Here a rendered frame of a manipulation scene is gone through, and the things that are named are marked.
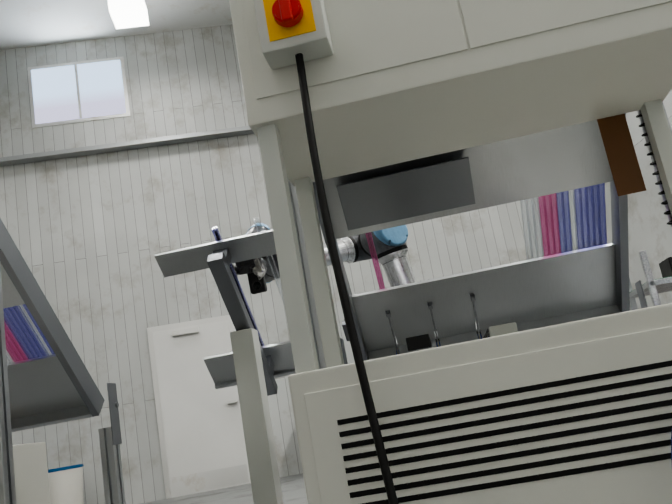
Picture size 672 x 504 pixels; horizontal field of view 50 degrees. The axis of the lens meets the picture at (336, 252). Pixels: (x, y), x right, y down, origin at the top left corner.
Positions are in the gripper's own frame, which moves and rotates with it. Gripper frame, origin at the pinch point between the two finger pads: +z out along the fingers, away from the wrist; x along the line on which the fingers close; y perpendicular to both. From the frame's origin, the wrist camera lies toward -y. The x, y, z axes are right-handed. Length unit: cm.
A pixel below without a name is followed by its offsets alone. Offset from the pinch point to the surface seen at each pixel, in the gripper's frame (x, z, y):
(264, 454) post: 2.9, 30.8, -34.1
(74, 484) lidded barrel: -409, -487, -393
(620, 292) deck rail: 96, 8, -18
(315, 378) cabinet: 34, 90, 18
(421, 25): 58, 64, 59
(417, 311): 45.7, 7.5, -13.9
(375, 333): 33.6, 6.8, -18.5
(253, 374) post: 2.6, 20.1, -17.4
